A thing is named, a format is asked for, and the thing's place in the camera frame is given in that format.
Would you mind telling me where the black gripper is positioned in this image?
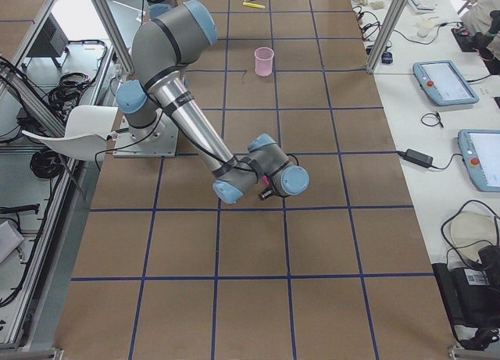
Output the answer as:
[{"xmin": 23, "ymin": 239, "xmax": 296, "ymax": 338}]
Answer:
[{"xmin": 259, "ymin": 185, "xmax": 277, "ymax": 201}]

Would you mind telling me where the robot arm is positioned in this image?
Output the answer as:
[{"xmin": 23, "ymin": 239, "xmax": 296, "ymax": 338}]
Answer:
[{"xmin": 122, "ymin": 0, "xmax": 309, "ymax": 204}]

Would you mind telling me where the pink mesh cup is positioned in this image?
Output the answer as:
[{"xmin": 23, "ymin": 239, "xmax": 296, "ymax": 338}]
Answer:
[{"xmin": 254, "ymin": 47, "xmax": 274, "ymax": 77}]

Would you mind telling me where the black power adapter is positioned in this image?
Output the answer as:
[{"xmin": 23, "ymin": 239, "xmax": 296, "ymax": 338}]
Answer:
[{"xmin": 396, "ymin": 148, "xmax": 433, "ymax": 169}]

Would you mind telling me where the yellow marker pen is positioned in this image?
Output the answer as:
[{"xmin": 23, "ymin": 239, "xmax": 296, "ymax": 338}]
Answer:
[{"xmin": 242, "ymin": 2, "xmax": 266, "ymax": 9}]

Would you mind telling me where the white plastic chair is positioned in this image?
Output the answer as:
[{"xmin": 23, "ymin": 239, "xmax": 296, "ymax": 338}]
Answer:
[{"xmin": 22, "ymin": 105, "xmax": 118, "ymax": 161}]

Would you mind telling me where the upper blue teach pendant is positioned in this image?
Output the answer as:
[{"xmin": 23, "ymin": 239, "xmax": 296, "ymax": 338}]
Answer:
[{"xmin": 412, "ymin": 60, "xmax": 479, "ymax": 106}]

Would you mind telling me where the blue teach pendant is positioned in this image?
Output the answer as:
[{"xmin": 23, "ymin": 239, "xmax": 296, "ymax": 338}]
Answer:
[
  {"xmin": 458, "ymin": 129, "xmax": 499, "ymax": 192},
  {"xmin": 412, "ymin": 60, "xmax": 479, "ymax": 106}
]

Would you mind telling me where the lower blue teach pendant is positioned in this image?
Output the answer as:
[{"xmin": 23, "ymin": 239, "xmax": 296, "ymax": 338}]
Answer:
[{"xmin": 458, "ymin": 129, "xmax": 499, "ymax": 192}]

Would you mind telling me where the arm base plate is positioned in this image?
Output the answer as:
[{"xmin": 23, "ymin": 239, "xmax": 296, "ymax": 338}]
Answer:
[{"xmin": 112, "ymin": 116, "xmax": 179, "ymax": 158}]

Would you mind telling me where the aluminium frame post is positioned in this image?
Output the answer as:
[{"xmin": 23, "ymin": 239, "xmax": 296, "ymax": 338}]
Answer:
[{"xmin": 366, "ymin": 0, "xmax": 408, "ymax": 74}]

